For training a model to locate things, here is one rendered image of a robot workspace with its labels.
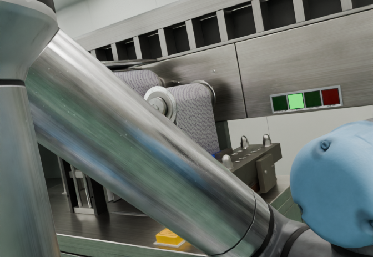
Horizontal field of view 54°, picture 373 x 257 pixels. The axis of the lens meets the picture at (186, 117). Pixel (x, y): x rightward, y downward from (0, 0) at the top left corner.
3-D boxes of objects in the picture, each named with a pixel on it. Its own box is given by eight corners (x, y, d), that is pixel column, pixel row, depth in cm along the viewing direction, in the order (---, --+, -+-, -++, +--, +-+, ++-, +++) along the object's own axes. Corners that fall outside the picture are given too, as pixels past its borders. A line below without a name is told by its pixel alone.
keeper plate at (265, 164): (260, 192, 123) (255, 161, 122) (271, 183, 131) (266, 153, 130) (267, 192, 122) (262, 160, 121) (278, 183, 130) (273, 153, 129)
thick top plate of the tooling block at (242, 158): (191, 190, 119) (188, 172, 118) (245, 159, 151) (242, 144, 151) (235, 191, 109) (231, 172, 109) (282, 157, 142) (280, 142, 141)
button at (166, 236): (156, 243, 99) (155, 235, 99) (172, 232, 105) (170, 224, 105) (177, 246, 95) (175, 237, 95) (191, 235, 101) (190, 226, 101)
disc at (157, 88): (146, 130, 130) (139, 89, 129) (147, 130, 130) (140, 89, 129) (180, 127, 121) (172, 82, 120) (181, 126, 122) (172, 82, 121)
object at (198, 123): (184, 166, 124) (174, 112, 122) (218, 150, 143) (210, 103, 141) (185, 166, 123) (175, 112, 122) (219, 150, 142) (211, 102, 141)
